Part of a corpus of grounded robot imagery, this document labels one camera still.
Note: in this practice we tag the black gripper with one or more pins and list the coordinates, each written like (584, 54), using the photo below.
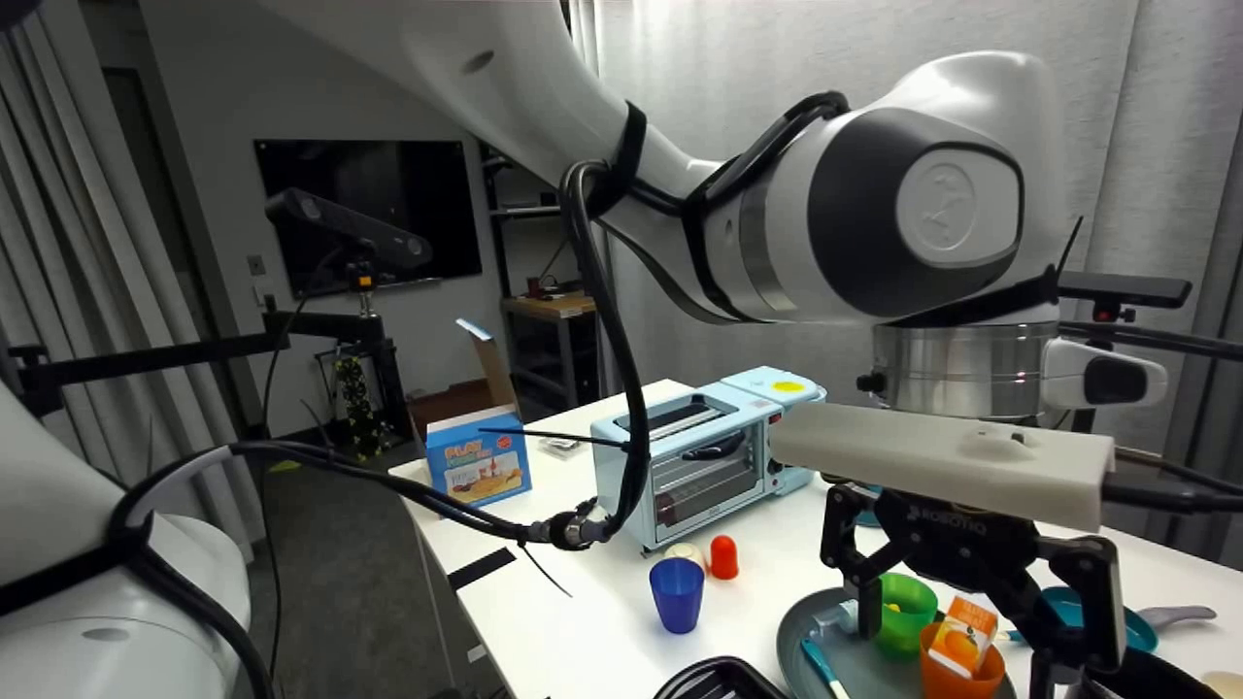
(985, 554)

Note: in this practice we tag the orange juice carton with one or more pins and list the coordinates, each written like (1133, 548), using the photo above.
(966, 629)

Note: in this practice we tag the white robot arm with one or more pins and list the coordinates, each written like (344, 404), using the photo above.
(909, 206)

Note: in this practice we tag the grey oval tray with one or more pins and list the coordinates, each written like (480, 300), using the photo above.
(824, 658)

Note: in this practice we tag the teal pan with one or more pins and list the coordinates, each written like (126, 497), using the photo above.
(1143, 625)

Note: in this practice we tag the small orange cup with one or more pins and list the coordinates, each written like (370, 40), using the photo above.
(723, 557)

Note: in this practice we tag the black pan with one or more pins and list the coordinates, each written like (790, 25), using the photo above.
(720, 677)

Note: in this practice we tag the light blue toy toaster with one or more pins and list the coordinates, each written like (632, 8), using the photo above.
(710, 457)

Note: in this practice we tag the blue plastic cup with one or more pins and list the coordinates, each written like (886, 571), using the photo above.
(679, 593)

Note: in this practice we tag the metal shelf rack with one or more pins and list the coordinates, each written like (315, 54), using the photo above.
(549, 320)

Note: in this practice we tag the blue food box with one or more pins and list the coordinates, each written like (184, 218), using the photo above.
(480, 461)

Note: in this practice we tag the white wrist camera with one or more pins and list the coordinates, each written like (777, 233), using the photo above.
(994, 467)

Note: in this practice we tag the black camera tripod right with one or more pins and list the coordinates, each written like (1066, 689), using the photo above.
(1103, 360)

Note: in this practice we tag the black wall monitor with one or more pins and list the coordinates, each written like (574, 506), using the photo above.
(365, 211)

